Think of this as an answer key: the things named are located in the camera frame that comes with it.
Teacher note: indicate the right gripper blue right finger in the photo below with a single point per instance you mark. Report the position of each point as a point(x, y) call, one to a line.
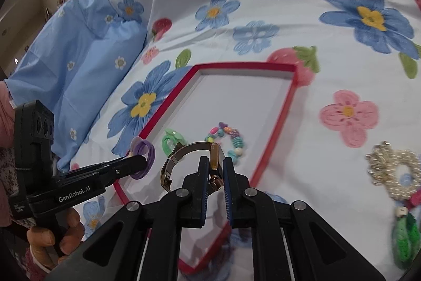
point(230, 189)

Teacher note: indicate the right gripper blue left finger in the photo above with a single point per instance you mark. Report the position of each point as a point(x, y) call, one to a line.
point(200, 197)

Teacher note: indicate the gold bangle watch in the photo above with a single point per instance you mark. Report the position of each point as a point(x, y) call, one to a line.
point(185, 158)

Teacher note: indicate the pink sleeve of person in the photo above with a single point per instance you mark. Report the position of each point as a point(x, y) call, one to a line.
point(9, 183)

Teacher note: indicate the light blue floral pillow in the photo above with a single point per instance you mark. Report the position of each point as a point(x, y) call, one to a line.
point(77, 60)

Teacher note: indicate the pearl scrunchie with bow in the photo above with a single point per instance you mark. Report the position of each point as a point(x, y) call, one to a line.
point(383, 163)

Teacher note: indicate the pink small hair clip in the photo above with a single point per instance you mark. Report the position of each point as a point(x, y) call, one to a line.
point(414, 200)

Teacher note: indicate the floral white bed sheet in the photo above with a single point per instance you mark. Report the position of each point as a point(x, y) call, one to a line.
point(315, 101)

